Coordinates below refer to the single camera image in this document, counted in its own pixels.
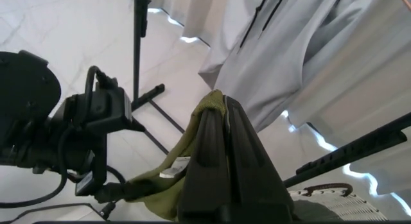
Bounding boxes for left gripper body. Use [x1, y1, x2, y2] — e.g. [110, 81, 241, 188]
[31, 121, 109, 196]

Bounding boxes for white laundry basket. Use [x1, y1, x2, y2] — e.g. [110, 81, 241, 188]
[287, 182, 390, 223]

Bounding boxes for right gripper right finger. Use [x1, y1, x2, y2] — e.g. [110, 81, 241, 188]
[226, 95, 295, 223]

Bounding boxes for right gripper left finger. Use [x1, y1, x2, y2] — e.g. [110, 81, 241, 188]
[178, 108, 231, 223]

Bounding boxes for green garment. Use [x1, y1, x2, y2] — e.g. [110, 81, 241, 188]
[123, 89, 227, 222]

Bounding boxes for white curtain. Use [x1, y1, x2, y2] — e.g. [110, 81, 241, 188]
[147, 0, 411, 199]

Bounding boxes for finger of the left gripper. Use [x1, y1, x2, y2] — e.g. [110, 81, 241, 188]
[94, 180, 155, 205]

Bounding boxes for black clothes rack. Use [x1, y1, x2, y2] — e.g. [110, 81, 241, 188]
[130, 0, 411, 189]

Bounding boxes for pale grey shorts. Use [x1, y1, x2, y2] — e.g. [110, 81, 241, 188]
[198, 0, 411, 132]

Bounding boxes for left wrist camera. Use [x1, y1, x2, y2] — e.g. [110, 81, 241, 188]
[64, 84, 134, 137]

